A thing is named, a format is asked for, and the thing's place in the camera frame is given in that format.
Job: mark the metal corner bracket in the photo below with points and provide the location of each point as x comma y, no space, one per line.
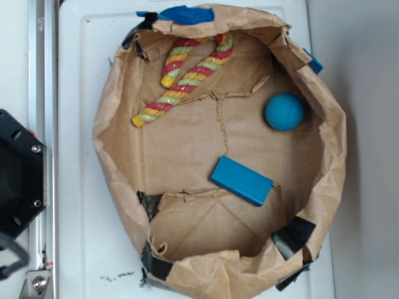
37,285

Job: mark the brown paper bag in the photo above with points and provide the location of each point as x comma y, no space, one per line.
181,97

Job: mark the black tape upper left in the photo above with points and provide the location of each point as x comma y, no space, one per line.
147,24

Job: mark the blue dimpled ball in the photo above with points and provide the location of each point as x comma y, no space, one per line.
284,112

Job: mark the blue tape piece right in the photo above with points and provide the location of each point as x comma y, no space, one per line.
314,64

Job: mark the black tape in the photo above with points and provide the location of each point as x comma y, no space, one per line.
159,268
147,24
293,237

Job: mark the blue rectangular block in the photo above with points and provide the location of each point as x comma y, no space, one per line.
241,181

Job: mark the black tape lower left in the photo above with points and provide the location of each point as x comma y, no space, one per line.
159,268

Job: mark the black tape lower right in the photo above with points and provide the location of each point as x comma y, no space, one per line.
293,237

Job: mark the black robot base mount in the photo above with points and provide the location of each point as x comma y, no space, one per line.
22,176

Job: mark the blue tape piece top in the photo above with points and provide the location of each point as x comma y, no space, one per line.
183,15

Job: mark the blue tape piece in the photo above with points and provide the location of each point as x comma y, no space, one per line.
314,64
183,15

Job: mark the aluminium extrusion rail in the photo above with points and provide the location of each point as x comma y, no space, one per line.
43,121

